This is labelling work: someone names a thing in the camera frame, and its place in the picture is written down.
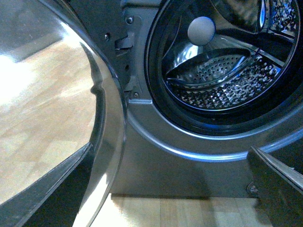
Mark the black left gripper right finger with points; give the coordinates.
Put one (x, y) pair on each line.
(280, 188)

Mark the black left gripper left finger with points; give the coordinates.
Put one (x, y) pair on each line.
(18, 209)

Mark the round washing machine door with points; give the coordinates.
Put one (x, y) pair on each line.
(57, 93)

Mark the grey front-load washing machine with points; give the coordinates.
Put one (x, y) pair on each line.
(193, 112)

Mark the grey ball in drum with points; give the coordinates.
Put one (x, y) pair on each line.
(201, 31)

